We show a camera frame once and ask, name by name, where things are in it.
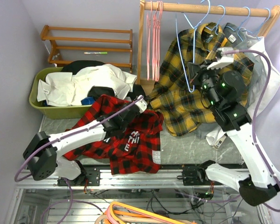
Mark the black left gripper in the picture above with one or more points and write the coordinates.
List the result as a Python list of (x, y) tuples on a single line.
[(114, 113)]

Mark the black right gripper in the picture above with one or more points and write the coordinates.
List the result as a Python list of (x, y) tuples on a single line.
[(200, 70)]

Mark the red black plaid shirt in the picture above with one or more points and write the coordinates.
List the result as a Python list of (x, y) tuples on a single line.
[(138, 149)]

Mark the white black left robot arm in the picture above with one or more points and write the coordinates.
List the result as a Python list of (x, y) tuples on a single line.
[(44, 155)]

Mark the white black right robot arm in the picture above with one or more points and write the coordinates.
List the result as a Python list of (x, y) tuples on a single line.
[(261, 182)]

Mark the yellow plaid shirt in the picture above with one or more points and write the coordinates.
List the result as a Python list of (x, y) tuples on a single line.
[(184, 111)]

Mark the white shirt on hanger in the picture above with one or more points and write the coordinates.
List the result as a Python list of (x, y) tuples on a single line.
[(263, 77)]

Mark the grey shirt on hanger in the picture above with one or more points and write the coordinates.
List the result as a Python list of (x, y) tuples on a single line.
[(202, 43)]

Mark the blue hanger under yellow shirt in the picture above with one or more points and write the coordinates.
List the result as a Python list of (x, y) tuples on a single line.
[(218, 21)]

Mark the blue hanger under grey shirt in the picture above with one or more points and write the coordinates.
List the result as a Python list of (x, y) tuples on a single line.
[(243, 23)]

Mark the white shirt in basket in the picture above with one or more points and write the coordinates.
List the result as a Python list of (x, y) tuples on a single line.
[(67, 89)]

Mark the blue hanger under white shirt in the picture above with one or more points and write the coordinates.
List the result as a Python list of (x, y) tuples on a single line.
[(256, 31)]

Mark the green laundry basket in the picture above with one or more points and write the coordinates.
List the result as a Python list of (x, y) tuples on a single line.
[(52, 112)]

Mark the black garment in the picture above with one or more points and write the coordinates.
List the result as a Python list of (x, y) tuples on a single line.
[(100, 91)]

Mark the wooden shoe rack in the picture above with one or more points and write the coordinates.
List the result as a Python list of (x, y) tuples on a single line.
[(69, 44)]

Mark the green white marker pen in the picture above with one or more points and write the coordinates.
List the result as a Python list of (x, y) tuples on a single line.
[(96, 53)]

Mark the orange hangers pile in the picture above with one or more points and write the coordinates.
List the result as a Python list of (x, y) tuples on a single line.
[(120, 213)]

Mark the wooden clothes rail frame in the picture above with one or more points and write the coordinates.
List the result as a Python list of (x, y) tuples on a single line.
[(272, 15)]

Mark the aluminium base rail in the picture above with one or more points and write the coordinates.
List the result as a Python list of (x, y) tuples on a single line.
[(100, 177)]

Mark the pink wire hangers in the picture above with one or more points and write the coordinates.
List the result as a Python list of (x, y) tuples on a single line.
[(153, 26)]

